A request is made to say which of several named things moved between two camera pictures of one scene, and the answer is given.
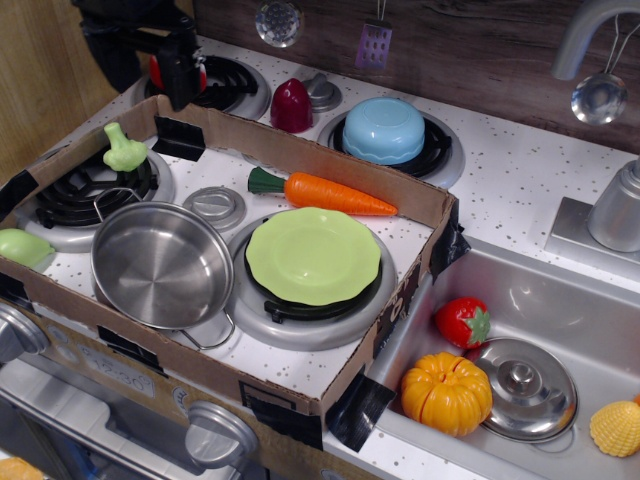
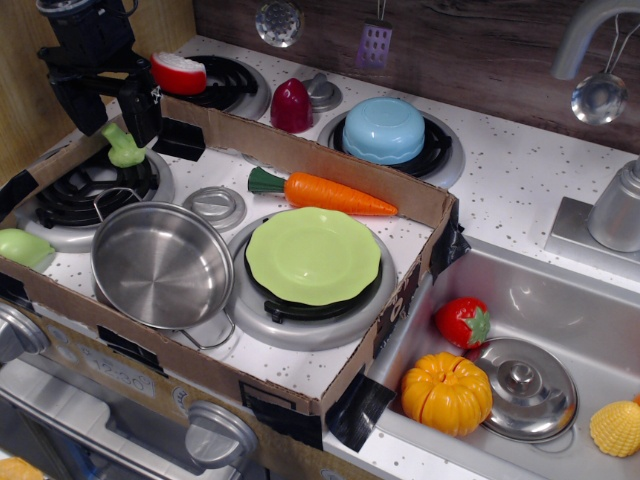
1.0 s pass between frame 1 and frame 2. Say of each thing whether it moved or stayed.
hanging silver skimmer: stayed
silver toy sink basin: stayed
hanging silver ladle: stayed
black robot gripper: moved
